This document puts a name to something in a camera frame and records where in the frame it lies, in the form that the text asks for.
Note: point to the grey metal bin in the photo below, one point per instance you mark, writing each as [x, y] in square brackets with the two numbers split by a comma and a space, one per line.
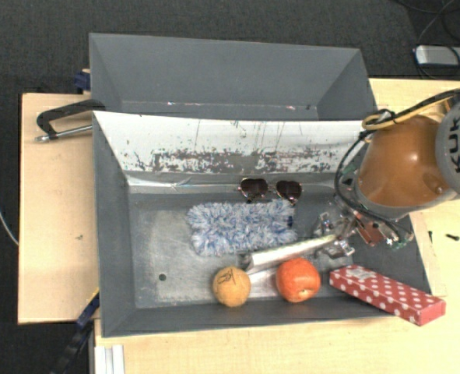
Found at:
[163, 248]

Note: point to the tan ball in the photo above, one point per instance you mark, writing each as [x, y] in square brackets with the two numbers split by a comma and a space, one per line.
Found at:
[231, 286]

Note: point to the red white-dotted box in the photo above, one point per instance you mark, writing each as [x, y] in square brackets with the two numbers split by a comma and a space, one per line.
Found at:
[389, 292]

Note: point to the small black screw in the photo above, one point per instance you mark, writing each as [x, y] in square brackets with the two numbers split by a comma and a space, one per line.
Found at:
[453, 237]

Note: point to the pale wood board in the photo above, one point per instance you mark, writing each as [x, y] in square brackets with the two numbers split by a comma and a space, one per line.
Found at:
[54, 209]

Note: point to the blue and white fluffy cloth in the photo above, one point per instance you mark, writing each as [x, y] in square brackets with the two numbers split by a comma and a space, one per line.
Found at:
[237, 226]

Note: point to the orange-red toy fruit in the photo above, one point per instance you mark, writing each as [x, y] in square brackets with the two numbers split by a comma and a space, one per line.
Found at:
[297, 281]

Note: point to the heart-shaped sunglasses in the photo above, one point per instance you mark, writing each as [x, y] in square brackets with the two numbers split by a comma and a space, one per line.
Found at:
[253, 188]

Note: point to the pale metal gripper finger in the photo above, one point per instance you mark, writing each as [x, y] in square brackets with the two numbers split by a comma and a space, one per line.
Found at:
[292, 250]
[324, 223]

